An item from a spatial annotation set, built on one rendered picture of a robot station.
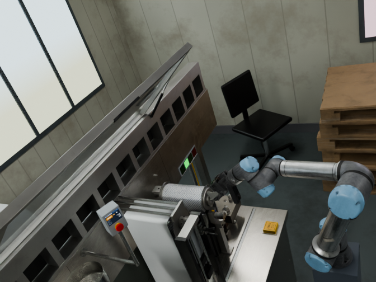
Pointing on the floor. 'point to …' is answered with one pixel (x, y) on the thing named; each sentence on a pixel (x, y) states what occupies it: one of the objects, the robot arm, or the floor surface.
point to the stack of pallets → (348, 118)
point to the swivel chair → (258, 120)
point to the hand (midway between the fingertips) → (213, 198)
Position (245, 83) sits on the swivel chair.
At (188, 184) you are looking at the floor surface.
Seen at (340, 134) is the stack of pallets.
